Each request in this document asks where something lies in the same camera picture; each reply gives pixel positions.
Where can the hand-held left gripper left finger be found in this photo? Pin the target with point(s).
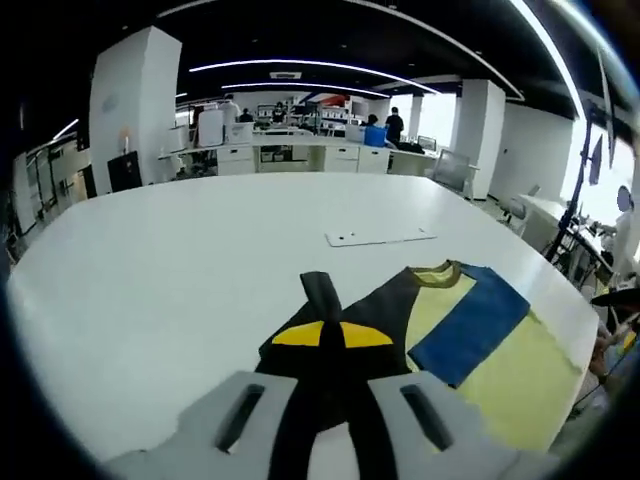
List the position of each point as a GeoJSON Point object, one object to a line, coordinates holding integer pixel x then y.
{"type": "Point", "coordinates": [240, 400]}

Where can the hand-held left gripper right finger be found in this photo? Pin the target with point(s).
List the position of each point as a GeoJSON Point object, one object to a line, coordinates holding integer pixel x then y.
{"type": "Point", "coordinates": [430, 405]}

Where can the yellow blue black garment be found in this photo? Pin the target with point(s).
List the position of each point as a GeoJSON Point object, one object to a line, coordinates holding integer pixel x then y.
{"type": "Point", "coordinates": [470, 325]}

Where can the black tripod stand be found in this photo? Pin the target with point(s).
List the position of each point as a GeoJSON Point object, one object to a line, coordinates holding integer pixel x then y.
{"type": "Point", "coordinates": [556, 245]}

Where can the white table cover plate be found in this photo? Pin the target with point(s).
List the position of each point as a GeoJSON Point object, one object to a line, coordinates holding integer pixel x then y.
{"type": "Point", "coordinates": [380, 237]}

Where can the white-framed office chair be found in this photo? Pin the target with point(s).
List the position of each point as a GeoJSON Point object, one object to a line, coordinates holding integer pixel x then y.
{"type": "Point", "coordinates": [450, 167]}

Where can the white drawer cabinet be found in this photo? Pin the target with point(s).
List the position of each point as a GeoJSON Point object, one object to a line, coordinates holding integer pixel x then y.
{"type": "Point", "coordinates": [374, 160]}
{"type": "Point", "coordinates": [235, 160]}
{"type": "Point", "coordinates": [341, 159]}

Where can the black cabinet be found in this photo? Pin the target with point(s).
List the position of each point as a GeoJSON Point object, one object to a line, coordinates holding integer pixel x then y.
{"type": "Point", "coordinates": [123, 172]}

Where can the white storage box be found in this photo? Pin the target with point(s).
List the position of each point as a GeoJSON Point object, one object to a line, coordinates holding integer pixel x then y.
{"type": "Point", "coordinates": [239, 133]}

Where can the tall white appliance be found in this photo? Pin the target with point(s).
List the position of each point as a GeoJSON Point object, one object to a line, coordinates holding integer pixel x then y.
{"type": "Point", "coordinates": [211, 127]}

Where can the orange-capped white dispenser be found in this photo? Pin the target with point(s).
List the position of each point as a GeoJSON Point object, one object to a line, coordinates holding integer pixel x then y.
{"type": "Point", "coordinates": [125, 142]}

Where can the short curved ceiling light strip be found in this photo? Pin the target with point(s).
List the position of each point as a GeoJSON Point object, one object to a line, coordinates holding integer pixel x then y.
{"type": "Point", "coordinates": [300, 85]}

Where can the ceiling air vent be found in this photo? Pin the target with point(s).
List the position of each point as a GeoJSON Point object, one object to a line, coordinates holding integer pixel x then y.
{"type": "Point", "coordinates": [286, 75]}

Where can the long curved ceiling light strip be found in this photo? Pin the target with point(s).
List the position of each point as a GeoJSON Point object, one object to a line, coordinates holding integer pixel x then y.
{"type": "Point", "coordinates": [300, 62]}

